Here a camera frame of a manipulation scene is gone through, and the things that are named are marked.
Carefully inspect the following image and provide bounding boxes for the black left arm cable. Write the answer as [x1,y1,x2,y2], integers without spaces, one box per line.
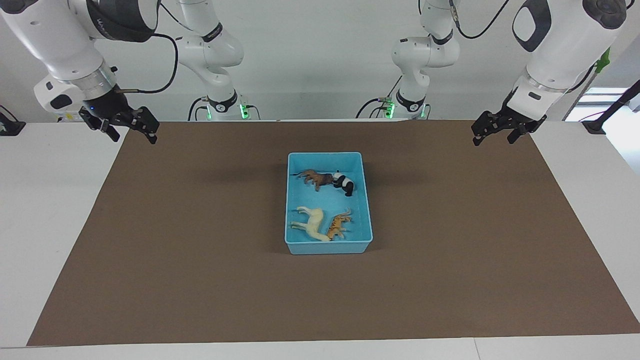
[450,0,513,41]

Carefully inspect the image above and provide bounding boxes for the orange striped tiger toy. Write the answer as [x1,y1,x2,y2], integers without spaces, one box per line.
[327,208,353,241]

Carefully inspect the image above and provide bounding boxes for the black camera stand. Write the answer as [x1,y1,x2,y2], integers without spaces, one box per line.
[582,80,640,136]

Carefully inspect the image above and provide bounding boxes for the black right base cable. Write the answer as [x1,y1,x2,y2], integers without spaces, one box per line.
[187,96,262,122]

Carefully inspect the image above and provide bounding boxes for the black left base cable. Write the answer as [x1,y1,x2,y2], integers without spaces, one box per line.
[356,75,403,120]

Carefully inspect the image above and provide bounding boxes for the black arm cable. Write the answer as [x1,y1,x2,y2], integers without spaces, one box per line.
[117,32,180,95]
[450,0,513,41]

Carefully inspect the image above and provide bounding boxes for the green tipped pole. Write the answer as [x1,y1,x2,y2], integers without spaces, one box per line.
[562,46,613,122]

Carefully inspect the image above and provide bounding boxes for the cream horse toy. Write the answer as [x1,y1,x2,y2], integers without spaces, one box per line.
[290,206,332,243]

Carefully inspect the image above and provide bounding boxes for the brown lion toy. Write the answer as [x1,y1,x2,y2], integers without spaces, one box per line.
[292,169,335,192]

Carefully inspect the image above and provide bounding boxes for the black table clamp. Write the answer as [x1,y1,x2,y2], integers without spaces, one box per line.
[0,105,27,137]

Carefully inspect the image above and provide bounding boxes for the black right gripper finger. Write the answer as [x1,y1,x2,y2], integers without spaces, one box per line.
[129,106,160,146]
[79,107,121,143]

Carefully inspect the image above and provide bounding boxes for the black and white panda toy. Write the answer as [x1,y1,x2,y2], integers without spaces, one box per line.
[331,171,356,197]

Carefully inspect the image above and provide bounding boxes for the brown table mat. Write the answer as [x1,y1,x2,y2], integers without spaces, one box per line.
[26,119,640,347]

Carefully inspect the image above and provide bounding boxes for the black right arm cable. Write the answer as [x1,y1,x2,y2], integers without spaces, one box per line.
[117,32,180,95]

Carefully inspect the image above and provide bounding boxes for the light blue storage box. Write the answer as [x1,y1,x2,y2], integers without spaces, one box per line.
[284,152,374,256]

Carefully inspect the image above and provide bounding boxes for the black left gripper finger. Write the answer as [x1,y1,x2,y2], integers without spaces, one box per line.
[471,112,508,147]
[507,124,532,145]

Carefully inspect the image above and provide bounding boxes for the black base cable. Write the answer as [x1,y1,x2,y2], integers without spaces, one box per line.
[356,75,403,120]
[187,96,262,122]

